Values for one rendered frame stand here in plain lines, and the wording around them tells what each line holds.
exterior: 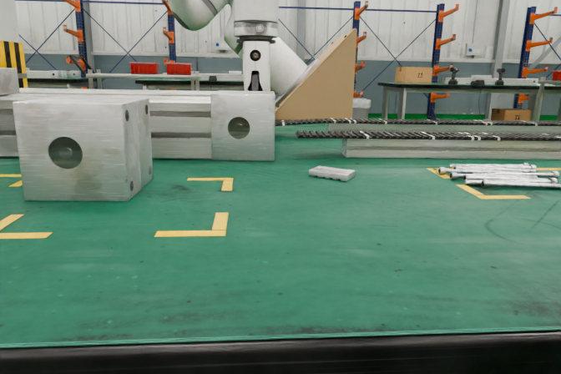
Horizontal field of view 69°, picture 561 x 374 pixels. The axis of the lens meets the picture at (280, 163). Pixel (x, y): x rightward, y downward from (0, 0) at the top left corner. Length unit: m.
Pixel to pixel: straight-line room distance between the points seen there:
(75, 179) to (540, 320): 0.38
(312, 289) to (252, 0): 0.61
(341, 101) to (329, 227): 0.79
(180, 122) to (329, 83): 0.59
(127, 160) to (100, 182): 0.03
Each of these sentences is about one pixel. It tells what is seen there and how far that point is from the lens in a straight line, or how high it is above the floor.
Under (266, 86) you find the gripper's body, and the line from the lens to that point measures 0.77.
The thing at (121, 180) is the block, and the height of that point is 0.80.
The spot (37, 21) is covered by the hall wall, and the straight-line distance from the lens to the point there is 9.19.
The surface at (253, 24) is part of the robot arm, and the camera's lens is 0.79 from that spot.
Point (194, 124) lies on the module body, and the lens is 0.59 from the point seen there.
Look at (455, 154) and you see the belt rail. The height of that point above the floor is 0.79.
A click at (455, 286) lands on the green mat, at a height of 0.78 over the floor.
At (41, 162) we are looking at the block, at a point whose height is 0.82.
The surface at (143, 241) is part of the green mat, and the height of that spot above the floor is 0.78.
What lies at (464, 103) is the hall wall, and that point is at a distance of 9.41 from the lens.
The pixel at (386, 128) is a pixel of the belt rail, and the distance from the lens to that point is 0.84.
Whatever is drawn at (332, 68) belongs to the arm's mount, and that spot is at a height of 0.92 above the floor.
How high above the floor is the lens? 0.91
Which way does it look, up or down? 13 degrees down
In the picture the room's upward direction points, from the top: 1 degrees clockwise
